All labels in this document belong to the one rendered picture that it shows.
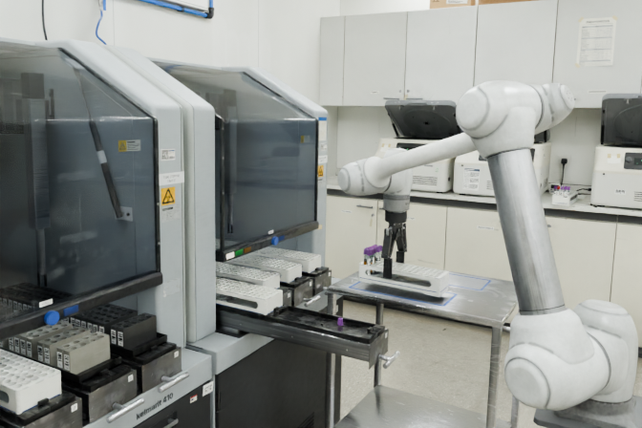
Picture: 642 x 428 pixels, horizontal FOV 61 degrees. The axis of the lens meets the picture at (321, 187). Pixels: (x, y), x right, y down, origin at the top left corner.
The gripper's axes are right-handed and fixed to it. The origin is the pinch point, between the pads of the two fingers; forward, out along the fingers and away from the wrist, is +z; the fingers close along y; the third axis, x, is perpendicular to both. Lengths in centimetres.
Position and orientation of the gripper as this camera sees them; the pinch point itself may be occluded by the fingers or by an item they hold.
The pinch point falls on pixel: (394, 267)
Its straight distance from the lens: 193.9
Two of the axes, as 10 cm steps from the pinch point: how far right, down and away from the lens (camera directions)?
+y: 5.2, -1.0, 8.5
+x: -8.6, -0.8, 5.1
